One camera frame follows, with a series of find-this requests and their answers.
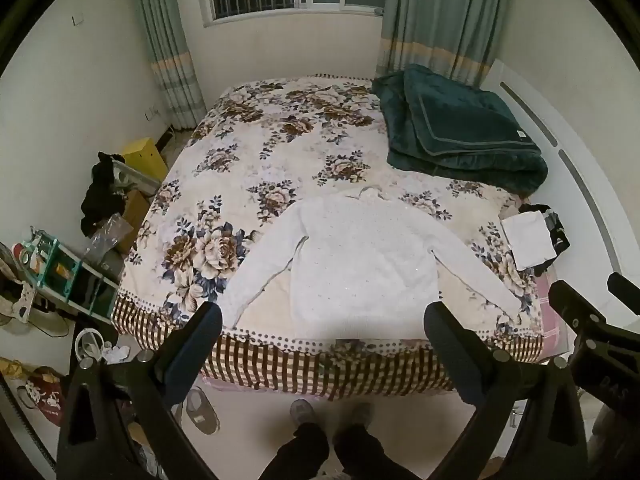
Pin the wall socket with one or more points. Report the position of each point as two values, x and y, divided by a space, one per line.
152 113

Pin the teal storage rack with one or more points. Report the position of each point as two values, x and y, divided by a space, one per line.
65 275

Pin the green curtain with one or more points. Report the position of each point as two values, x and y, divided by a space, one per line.
165 45
440 15

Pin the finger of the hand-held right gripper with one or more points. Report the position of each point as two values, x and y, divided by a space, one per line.
575 305
625 287

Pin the person's shoe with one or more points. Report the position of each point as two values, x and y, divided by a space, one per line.
362 412
302 412

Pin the white folded cloth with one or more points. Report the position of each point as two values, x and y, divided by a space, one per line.
527 240

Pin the cardboard box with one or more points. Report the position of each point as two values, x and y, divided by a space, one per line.
136 210

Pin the wall switch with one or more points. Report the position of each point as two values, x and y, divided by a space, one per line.
77 19

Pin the white bed headboard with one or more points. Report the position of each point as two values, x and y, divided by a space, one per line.
575 140

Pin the grey slipper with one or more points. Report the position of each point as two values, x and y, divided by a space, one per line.
202 410

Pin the pink bed sheet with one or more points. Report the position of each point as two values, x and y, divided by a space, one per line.
550 310

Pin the person's right leg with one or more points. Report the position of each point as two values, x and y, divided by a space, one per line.
365 455

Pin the dark green folded blanket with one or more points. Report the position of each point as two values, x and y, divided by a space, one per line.
450 125

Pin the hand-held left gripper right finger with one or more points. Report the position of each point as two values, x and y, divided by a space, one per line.
450 342

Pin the person's left leg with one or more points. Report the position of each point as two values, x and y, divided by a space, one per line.
300 452

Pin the bed with floral bedspread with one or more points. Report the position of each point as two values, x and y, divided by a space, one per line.
280 160

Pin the person's leg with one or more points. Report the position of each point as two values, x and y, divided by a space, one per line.
300 452
365 455

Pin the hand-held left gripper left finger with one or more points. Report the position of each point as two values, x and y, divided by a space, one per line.
197 332

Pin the white knitted sweater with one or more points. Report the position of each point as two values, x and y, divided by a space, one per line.
360 265

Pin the person's right shoe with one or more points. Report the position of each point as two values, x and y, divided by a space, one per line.
362 412

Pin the yellow box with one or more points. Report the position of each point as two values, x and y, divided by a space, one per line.
145 157

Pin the white round fan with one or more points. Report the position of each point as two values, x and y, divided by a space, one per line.
89 344

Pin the black patterned garment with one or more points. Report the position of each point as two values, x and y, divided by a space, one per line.
559 230

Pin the clear plastic bag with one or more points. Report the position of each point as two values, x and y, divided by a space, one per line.
107 235

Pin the red printed bag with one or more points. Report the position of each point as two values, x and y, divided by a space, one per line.
42 395

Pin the person's left shoe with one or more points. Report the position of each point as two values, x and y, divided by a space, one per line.
302 412

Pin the black clothing heap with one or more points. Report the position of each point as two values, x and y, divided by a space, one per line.
102 195

